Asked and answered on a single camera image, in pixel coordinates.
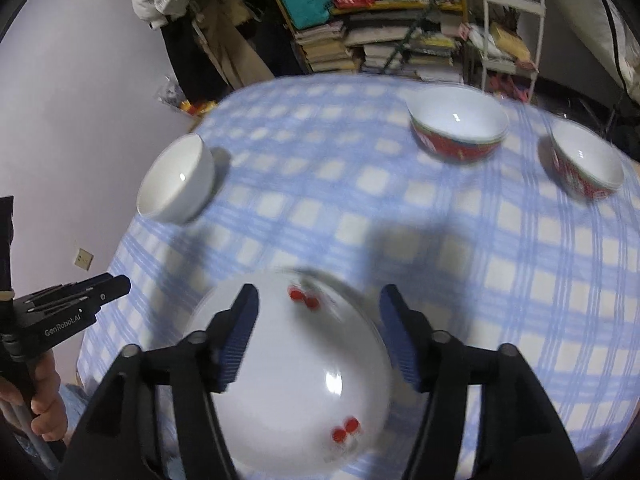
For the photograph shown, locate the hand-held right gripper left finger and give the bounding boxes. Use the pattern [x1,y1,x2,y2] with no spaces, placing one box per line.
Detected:
[57,283,261,480]

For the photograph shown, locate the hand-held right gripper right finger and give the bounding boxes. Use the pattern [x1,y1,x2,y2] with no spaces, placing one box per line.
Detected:
[379,284,586,480]

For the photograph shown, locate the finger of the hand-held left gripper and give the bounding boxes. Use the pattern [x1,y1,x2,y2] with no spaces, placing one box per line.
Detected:
[22,273,132,312]

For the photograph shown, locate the white cherry print plate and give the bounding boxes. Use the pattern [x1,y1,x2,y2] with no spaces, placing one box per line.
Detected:
[182,267,393,476]

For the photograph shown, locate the plain white bowl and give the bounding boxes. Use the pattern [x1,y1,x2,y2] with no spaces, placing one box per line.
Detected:
[136,133,217,225]

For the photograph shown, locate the red floral bowl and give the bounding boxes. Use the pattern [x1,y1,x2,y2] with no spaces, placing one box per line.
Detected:
[406,85,510,165]

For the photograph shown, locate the red and white patterned bowl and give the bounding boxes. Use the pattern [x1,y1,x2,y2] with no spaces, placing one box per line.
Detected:
[538,121,625,202]

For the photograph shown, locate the person's left hand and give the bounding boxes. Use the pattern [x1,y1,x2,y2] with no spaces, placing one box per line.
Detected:
[0,349,69,443]

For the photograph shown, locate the blue checked tablecloth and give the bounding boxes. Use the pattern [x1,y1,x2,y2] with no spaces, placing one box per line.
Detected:
[80,74,640,478]

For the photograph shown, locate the grey metal pole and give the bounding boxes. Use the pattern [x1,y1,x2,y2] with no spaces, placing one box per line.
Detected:
[0,395,53,468]

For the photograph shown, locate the plastic bag with yellow items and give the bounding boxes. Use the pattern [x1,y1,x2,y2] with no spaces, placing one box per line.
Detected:
[157,74,219,117]

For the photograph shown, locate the black hanging pants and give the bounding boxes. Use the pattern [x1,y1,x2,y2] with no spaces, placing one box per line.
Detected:
[160,10,227,102]

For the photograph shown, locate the pink plastic toy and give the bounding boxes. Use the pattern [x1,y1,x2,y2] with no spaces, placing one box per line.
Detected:
[487,72,532,102]

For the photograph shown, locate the beige hanging coat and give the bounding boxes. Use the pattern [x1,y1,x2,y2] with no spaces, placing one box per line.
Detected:
[192,0,277,92]

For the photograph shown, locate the pile of magazines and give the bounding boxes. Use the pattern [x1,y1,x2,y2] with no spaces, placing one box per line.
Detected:
[345,10,464,84]

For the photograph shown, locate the dark long pole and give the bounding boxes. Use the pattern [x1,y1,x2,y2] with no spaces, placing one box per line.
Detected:
[382,0,476,77]

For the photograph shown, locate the stack of old books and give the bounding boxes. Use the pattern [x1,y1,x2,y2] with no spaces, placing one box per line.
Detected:
[292,20,357,74]

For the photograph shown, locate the tan cardboard packet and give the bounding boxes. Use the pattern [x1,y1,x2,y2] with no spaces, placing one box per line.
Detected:
[489,21,532,62]

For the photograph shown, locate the white trolley cart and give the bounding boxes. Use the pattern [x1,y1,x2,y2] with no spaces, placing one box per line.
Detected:
[462,0,547,107]

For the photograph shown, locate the white recliner chair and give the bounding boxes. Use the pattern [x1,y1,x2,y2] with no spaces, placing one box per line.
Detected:
[570,0,640,107]

